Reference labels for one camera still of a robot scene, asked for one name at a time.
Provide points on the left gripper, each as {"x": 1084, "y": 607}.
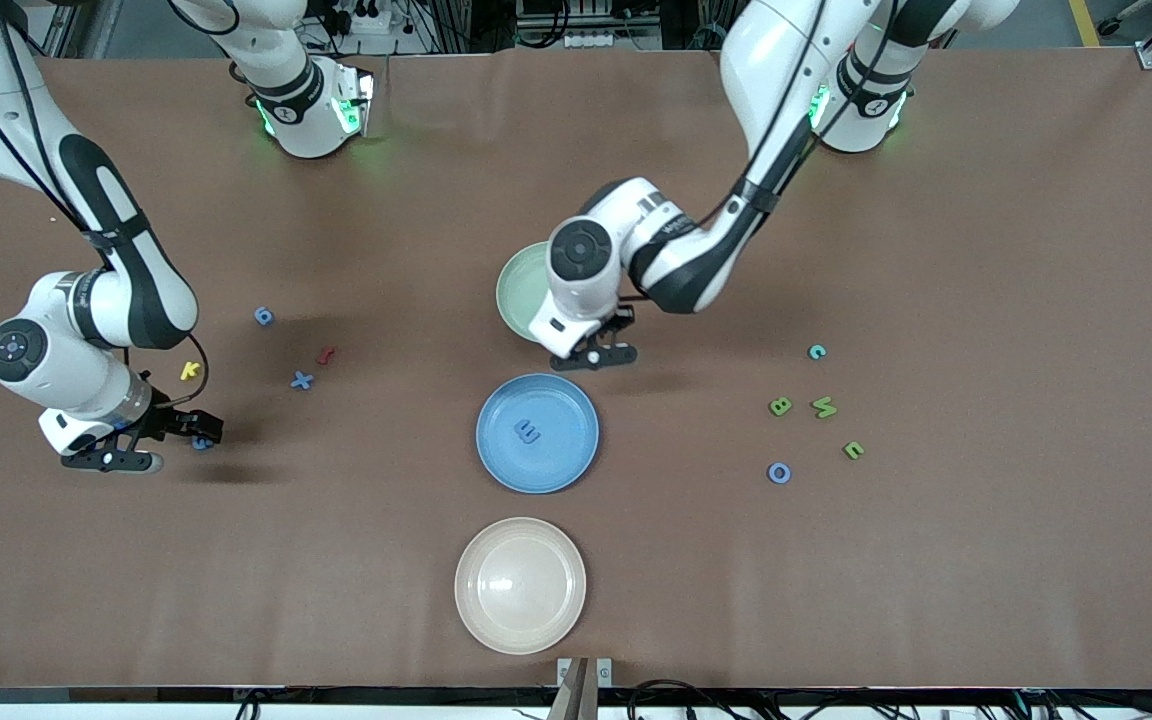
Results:
{"x": 620, "y": 322}

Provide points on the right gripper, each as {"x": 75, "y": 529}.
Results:
{"x": 169, "y": 421}

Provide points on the blue letter X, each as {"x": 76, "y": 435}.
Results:
{"x": 302, "y": 380}

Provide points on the blue number six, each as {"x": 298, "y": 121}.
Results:
{"x": 263, "y": 316}

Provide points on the blue letter E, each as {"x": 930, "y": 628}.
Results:
{"x": 528, "y": 432}

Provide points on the green letter B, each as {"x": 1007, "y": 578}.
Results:
{"x": 781, "y": 406}

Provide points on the green letter C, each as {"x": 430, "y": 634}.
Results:
{"x": 853, "y": 450}

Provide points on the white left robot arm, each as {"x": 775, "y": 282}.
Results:
{"x": 696, "y": 260}

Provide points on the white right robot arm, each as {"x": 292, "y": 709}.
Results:
{"x": 136, "y": 280}

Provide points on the yellow letter K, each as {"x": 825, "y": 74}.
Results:
{"x": 190, "y": 371}

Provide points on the light green plate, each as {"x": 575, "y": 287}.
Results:
{"x": 516, "y": 290}

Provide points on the blue plate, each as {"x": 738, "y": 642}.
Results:
{"x": 556, "y": 460}

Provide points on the brown table cover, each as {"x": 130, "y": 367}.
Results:
{"x": 336, "y": 560}

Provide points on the blue letter O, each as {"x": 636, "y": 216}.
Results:
{"x": 772, "y": 473}

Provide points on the beige plate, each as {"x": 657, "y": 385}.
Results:
{"x": 520, "y": 586}

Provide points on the small white power strip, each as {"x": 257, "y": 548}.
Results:
{"x": 586, "y": 40}

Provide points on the white power strip with plugs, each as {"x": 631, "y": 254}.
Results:
{"x": 376, "y": 22}

